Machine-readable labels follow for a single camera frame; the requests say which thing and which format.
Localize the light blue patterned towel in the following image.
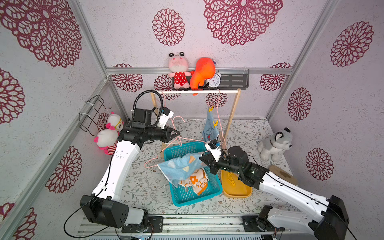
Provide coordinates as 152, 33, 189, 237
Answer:
157, 152, 207, 188

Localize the wooden clothes rack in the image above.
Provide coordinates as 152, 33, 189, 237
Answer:
151, 89, 241, 147

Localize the orange red plush toy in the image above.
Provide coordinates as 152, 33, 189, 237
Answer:
190, 57, 216, 91

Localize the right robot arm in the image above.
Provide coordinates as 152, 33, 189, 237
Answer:
200, 146, 350, 240

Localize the teal plastic basket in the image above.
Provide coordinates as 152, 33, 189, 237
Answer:
159, 142, 223, 207

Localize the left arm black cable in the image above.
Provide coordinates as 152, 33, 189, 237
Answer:
62, 197, 112, 240

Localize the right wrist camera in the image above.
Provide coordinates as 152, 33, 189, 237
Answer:
205, 139, 222, 162

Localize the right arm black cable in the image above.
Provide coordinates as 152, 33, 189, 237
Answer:
263, 170, 358, 240

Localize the plush with yellow glasses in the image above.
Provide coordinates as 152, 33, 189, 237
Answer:
106, 112, 124, 132

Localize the white orange patterned towel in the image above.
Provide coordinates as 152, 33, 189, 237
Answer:
179, 168, 209, 196

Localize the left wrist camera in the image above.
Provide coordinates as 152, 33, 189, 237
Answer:
158, 107, 174, 129

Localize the yellow plastic tray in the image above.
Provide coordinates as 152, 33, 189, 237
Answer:
221, 170, 253, 199

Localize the grey white husky plush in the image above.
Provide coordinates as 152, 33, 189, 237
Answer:
258, 127, 293, 161

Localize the white pink plush toy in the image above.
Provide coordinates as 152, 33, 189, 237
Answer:
94, 129, 119, 155

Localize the blue bear towel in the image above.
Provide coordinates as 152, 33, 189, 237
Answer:
203, 110, 219, 142

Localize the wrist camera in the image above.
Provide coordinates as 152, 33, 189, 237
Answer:
158, 107, 174, 129
205, 139, 222, 162

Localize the black wire wall basket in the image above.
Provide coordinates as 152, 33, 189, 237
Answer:
78, 95, 111, 137

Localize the pink frog plush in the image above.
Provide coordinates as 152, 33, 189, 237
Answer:
168, 52, 192, 90

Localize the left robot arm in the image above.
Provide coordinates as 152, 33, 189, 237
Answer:
80, 108, 180, 230

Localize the white alarm clock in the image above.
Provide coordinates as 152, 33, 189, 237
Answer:
207, 72, 222, 88

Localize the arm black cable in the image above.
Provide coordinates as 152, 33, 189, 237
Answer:
263, 170, 358, 240
62, 197, 112, 240

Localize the black wall shelf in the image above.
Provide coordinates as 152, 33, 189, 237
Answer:
170, 69, 250, 91

